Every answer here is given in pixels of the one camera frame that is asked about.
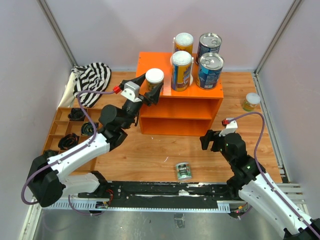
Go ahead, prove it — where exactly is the white lid yellow jar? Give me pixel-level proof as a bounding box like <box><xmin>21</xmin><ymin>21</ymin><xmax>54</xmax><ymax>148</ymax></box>
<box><xmin>242</xmin><ymin>92</ymin><xmax>261</xmax><ymax>112</ymax></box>

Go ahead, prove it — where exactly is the dark blue food can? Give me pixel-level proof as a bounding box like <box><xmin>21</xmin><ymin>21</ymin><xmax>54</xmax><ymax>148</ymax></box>
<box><xmin>195</xmin><ymin>32</ymin><xmax>222</xmax><ymax>65</ymax></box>

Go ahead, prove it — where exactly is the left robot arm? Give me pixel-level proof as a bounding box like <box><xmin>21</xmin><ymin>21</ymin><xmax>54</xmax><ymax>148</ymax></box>
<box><xmin>21</xmin><ymin>74</ymin><xmax>164</xmax><ymax>208</ymax></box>

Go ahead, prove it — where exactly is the tall colourful can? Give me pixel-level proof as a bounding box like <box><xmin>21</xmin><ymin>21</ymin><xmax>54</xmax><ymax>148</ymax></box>
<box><xmin>171</xmin><ymin>50</ymin><xmax>194</xmax><ymax>92</ymax></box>

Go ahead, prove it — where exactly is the orange wooden shelf cabinet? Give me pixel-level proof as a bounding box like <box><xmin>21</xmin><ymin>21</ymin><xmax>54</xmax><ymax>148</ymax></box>
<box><xmin>136</xmin><ymin>52</ymin><xmax>224</xmax><ymax>136</ymax></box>

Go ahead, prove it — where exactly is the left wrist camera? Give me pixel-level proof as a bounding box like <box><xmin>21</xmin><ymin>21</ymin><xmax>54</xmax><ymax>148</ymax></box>
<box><xmin>120</xmin><ymin>81</ymin><xmax>142</xmax><ymax>103</ymax></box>

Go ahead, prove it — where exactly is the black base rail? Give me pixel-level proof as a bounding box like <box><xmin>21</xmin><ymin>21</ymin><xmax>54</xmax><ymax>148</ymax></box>
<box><xmin>93</xmin><ymin>181</ymin><xmax>242</xmax><ymax>210</ymax></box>

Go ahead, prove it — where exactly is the white cloth under stripes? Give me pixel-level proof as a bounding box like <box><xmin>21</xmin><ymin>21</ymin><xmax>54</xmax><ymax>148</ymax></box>
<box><xmin>58</xmin><ymin>72</ymin><xmax>76</xmax><ymax>108</ymax></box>

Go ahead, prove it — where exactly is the black white striped cloth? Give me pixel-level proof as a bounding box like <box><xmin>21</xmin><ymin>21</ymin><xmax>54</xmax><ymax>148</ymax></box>
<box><xmin>71</xmin><ymin>62</ymin><xmax>112</xmax><ymax>97</ymax></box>

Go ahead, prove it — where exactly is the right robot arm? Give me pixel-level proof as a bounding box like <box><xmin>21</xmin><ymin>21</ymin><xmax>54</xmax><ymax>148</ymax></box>
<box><xmin>199</xmin><ymin>130</ymin><xmax>320</xmax><ymax>240</ymax></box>

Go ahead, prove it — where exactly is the green white noodle cup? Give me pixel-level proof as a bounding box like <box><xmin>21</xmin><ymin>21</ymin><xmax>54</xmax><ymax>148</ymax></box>
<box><xmin>175</xmin><ymin>162</ymin><xmax>192</xmax><ymax>181</ymax></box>

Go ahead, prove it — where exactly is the tall yellow purple can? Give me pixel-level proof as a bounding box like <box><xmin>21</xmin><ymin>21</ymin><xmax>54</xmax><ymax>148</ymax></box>
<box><xmin>173</xmin><ymin>32</ymin><xmax>194</xmax><ymax>55</ymax></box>

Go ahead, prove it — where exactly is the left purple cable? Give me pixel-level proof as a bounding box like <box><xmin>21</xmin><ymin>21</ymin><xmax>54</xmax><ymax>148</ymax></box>
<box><xmin>20</xmin><ymin>86</ymin><xmax>121</xmax><ymax>217</ymax></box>

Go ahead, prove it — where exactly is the orange noodle cup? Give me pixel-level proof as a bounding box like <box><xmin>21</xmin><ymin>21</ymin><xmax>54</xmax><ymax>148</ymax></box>
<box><xmin>145</xmin><ymin>68</ymin><xmax>165</xmax><ymax>92</ymax></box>

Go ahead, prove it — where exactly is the blue soup can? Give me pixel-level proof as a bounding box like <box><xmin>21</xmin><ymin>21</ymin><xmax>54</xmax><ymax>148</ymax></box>
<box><xmin>196</xmin><ymin>52</ymin><xmax>224</xmax><ymax>90</ymax></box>

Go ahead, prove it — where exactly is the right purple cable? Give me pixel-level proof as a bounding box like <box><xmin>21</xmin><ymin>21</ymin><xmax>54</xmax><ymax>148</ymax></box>
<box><xmin>221</xmin><ymin>111</ymin><xmax>320</xmax><ymax>233</ymax></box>

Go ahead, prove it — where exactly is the purple cable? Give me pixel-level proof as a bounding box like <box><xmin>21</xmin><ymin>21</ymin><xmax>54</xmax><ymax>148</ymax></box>
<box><xmin>221</xmin><ymin>111</ymin><xmax>320</xmax><ymax>233</ymax></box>
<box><xmin>20</xmin><ymin>86</ymin><xmax>121</xmax><ymax>217</ymax></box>

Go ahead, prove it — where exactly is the wooden compartment tray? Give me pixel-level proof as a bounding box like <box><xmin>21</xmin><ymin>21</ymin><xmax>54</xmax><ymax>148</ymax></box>
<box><xmin>43</xmin><ymin>107</ymin><xmax>101</xmax><ymax>175</ymax></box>

